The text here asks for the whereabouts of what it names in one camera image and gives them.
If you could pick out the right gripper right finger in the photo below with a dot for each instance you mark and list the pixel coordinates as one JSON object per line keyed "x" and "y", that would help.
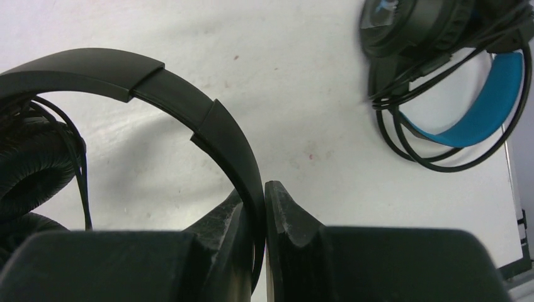
{"x": 309, "y": 261}

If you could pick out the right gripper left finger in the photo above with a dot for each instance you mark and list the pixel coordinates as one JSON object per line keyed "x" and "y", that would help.
{"x": 211, "y": 260}

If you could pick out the small black headphones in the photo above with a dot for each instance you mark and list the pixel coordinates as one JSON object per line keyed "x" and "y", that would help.
{"x": 122, "y": 75}

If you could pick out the large black blue headphones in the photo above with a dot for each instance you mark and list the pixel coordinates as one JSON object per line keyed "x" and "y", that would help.
{"x": 448, "y": 80}

